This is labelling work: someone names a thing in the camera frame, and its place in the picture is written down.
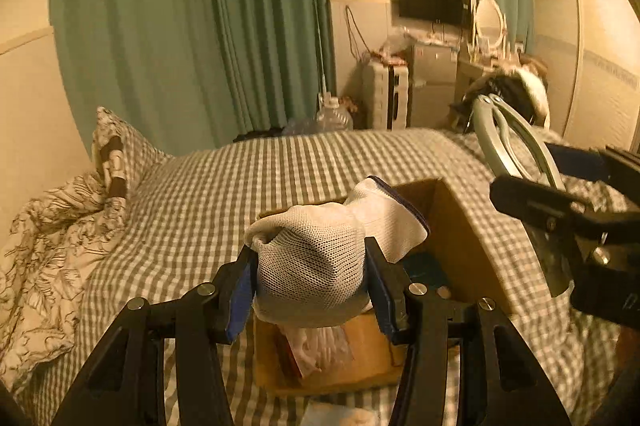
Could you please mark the white sliding wardrobe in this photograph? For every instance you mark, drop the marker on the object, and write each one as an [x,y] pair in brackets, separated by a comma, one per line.
[595,56]

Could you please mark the crumpled clear plastic bag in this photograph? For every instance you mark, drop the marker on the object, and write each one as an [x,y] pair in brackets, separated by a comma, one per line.
[300,126]

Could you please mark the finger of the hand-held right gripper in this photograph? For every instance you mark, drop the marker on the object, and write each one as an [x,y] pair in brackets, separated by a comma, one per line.
[540,201]
[580,161]

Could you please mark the black and white clothes pile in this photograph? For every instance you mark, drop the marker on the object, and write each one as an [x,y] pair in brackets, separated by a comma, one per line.
[515,89]

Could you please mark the floral leaf print duvet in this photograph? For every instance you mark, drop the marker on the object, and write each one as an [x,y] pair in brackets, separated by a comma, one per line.
[45,256]

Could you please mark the clear plastic bag white contents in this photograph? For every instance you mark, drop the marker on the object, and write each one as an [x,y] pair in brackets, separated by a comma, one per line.
[320,348]

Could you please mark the white paper piece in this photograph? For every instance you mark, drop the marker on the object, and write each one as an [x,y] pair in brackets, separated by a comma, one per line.
[340,415]

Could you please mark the grey drawer cabinet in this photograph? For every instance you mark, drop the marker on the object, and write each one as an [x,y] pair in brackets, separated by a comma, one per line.
[432,81]

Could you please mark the bed with checked sheet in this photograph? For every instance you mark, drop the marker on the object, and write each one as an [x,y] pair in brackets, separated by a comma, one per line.
[200,206]

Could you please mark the large clear water bottle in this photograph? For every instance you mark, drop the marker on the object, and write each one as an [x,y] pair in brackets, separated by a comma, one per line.
[332,119]

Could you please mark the thin white pole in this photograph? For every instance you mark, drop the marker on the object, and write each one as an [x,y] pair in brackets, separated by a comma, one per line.
[320,51]

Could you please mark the cardboard box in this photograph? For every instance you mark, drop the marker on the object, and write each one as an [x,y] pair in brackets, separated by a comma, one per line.
[460,231]

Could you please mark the wide green curtain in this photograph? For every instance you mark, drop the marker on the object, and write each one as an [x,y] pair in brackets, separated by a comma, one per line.
[175,16]

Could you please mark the oval vanity mirror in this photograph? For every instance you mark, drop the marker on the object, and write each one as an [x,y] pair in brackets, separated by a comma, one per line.
[488,20]

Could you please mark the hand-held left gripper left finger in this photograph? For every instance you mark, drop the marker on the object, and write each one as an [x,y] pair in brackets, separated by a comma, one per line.
[239,301]

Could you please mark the checked pillow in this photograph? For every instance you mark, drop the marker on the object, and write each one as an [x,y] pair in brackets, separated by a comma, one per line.
[117,146]

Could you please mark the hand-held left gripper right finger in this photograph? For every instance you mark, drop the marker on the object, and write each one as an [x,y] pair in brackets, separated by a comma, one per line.
[384,301]

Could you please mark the white knit work glove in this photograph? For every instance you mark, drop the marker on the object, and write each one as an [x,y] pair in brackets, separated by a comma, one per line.
[310,266]

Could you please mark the white plastic drawer unit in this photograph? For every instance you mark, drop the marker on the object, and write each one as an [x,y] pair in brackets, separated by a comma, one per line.
[382,94]

